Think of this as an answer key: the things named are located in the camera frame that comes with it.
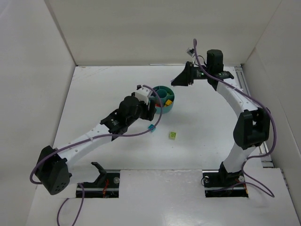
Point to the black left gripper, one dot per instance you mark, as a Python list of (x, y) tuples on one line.
[(152, 109)]

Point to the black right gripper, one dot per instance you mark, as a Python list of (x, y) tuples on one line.
[(189, 75)]

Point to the teal square lego brick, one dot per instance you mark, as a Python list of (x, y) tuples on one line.
[(151, 128)]

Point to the yellow orange lego brick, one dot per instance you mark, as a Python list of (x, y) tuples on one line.
[(168, 103)]

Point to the green lego brick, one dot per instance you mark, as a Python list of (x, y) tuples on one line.
[(172, 135)]

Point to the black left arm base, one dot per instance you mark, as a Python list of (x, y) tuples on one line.
[(105, 184)]

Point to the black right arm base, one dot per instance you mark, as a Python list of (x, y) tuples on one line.
[(218, 183)]

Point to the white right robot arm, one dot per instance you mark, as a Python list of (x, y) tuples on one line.
[(242, 148)]

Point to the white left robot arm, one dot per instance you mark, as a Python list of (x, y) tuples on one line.
[(54, 166)]

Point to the teal round divided container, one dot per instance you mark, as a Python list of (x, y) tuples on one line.
[(165, 93)]

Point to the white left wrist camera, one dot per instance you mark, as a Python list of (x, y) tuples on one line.
[(143, 93)]

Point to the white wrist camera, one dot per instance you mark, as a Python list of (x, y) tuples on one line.
[(143, 93), (190, 52)]

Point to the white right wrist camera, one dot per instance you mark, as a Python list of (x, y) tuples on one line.
[(190, 52)]

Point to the aluminium rail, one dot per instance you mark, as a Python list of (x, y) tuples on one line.
[(256, 121)]

